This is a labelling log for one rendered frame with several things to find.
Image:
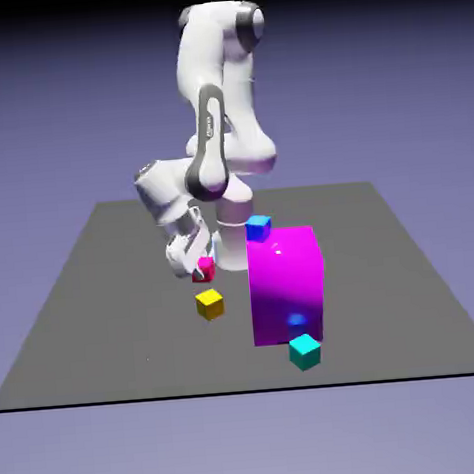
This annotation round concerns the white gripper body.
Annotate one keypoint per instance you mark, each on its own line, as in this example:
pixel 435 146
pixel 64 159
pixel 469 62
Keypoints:
pixel 186 252

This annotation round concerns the small red cube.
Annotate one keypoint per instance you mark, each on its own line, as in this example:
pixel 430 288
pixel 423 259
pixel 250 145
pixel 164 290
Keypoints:
pixel 206 269

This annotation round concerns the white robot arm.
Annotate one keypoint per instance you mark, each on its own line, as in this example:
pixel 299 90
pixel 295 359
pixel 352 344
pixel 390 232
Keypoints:
pixel 217 82

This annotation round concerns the small yellow cube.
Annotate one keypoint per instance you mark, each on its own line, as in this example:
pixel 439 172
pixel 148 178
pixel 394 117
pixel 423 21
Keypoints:
pixel 210 304

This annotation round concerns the small blue cube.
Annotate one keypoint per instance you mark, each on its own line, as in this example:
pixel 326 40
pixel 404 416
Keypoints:
pixel 258 228

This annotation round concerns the small teal cube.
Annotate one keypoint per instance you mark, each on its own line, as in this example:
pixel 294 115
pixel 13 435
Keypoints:
pixel 305 352

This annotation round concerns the large magenta box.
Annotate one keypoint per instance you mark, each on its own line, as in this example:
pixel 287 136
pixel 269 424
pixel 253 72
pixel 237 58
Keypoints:
pixel 285 285

